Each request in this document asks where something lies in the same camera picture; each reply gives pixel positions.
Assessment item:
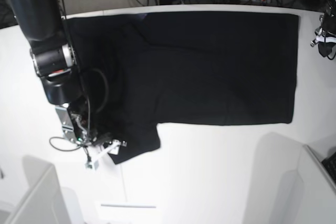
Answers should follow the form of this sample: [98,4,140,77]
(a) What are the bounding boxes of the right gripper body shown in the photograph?
[75,128,113,147]

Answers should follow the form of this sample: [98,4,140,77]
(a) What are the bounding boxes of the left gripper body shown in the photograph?
[310,14,335,59]

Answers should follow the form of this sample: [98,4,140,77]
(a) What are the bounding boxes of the black T-shirt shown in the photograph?
[68,12,299,164]

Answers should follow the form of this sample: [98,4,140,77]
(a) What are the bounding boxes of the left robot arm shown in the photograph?
[310,0,335,60]

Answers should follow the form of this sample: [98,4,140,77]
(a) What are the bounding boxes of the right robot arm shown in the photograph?
[9,0,127,149]

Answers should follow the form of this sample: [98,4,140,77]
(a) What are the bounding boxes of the left white partition panel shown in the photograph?
[4,155,71,223]

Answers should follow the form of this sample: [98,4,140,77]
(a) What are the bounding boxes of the white partition panel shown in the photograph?
[4,155,71,223]
[270,145,335,223]

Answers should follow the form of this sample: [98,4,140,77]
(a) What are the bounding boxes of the black keyboard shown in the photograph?
[322,153,336,182]

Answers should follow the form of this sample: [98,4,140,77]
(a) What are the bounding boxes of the right white partition panel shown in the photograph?
[270,145,335,223]

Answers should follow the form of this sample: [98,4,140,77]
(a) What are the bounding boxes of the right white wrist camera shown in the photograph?
[85,141,121,170]

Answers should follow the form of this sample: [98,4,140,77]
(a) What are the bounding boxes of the table cable slot cover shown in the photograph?
[100,203,156,209]

